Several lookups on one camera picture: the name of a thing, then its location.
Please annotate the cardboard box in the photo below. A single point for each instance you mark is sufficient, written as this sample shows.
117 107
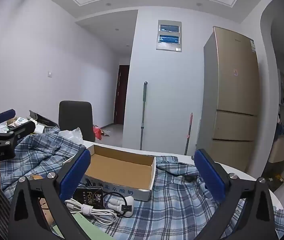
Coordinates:
122 165

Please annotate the blue plaid shirt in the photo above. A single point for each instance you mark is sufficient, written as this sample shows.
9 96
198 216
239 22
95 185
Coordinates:
172 217

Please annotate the white charger plug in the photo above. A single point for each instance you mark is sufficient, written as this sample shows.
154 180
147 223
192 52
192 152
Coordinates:
117 202

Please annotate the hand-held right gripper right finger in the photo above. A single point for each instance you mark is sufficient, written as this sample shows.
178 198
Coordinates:
210 176

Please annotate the gold refrigerator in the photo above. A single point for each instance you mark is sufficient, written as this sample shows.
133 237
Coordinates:
232 92

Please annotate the red bag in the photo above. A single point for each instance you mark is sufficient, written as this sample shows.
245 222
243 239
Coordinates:
97 132

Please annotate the clear plastic bag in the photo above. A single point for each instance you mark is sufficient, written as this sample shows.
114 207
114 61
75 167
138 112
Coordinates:
73 136

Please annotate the beige cabinet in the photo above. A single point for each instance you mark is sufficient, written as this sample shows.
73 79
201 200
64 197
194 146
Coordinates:
282 150

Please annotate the white wall switch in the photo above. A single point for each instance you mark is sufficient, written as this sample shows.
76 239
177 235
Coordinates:
49 74

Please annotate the green paper card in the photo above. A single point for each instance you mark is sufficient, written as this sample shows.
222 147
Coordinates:
92 230

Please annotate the white tissue pack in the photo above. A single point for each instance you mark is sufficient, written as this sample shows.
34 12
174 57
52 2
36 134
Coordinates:
22 121

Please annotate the black packet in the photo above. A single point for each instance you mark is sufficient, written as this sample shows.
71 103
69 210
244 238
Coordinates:
89 196

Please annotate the dark grey chair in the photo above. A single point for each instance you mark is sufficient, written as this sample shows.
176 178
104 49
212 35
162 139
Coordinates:
75 117

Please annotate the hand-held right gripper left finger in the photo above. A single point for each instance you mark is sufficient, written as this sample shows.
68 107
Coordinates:
75 172

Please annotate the wall electrical panel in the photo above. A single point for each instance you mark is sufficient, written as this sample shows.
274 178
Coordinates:
169 46

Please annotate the dark brown door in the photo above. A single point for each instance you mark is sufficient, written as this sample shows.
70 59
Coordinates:
120 95

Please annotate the grey striped cloth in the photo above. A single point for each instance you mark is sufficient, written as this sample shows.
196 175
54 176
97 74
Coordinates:
3 215

